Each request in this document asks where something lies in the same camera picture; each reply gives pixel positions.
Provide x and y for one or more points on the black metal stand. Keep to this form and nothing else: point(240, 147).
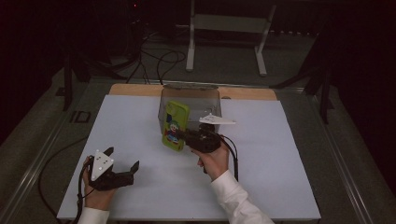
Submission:
point(71, 77)
point(320, 81)

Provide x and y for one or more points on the person's right hand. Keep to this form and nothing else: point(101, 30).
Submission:
point(213, 161)

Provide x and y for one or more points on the green cartoon phone case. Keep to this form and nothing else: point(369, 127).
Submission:
point(175, 126)

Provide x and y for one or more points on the transparent grey plastic box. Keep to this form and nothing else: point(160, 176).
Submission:
point(202, 102)

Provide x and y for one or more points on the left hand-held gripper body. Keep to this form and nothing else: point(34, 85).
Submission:
point(106, 174)

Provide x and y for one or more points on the white metal stand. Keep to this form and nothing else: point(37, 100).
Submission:
point(229, 23)

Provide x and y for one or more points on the person's left hand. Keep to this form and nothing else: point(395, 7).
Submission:
point(99, 197)

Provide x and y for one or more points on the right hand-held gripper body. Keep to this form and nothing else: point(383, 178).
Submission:
point(204, 140)

